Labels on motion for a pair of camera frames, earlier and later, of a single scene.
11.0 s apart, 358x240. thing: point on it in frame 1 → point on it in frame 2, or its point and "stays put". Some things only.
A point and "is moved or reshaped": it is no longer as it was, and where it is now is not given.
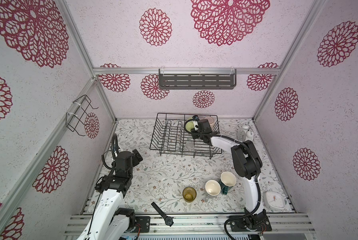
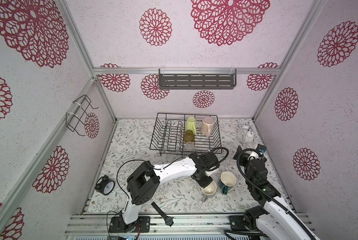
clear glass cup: [189, 145] stays put
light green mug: [189, 125] stays put
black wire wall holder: [73, 119] stays put
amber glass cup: [189, 194] → [189, 136]
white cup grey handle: [212, 188] is moved or reshaped
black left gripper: [135, 160] → [203, 184]
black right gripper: [194, 134] → [244, 158]
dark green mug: [227, 180] stays put
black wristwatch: [168, 220] stays put
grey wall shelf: [197, 78] stays put
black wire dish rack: [170, 136] stays put
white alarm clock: [245, 134] stays put
